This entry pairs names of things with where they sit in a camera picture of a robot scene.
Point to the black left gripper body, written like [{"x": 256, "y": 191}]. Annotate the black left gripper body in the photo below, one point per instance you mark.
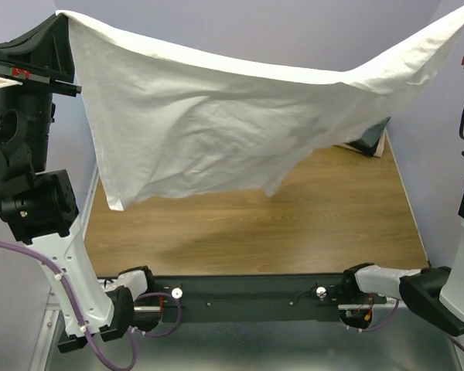
[{"x": 31, "y": 78}]

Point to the white printed t shirt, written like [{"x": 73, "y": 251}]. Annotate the white printed t shirt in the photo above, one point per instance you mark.
[{"x": 172, "y": 121}]

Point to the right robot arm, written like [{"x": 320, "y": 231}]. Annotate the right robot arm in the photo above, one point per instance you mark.
[{"x": 435, "y": 294}]

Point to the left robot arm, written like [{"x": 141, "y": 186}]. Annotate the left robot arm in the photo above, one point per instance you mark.
[{"x": 40, "y": 207}]

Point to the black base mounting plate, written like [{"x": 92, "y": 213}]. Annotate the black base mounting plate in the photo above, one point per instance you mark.
[{"x": 249, "y": 298}]

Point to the folded grey-green t shirt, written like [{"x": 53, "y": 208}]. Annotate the folded grey-green t shirt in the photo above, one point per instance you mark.
[{"x": 371, "y": 135}]

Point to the aluminium frame rail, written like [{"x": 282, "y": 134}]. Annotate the aluminium frame rail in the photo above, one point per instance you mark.
[{"x": 46, "y": 338}]

